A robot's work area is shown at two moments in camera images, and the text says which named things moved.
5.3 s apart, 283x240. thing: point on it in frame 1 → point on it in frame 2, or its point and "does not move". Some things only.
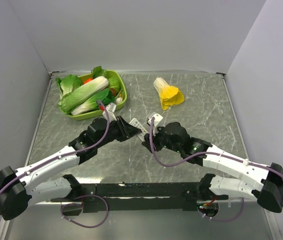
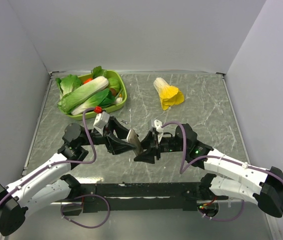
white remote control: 135,122 → 132,137
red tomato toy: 87,80 does not move
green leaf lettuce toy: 68,84 does not move
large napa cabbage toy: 92,86 does not move
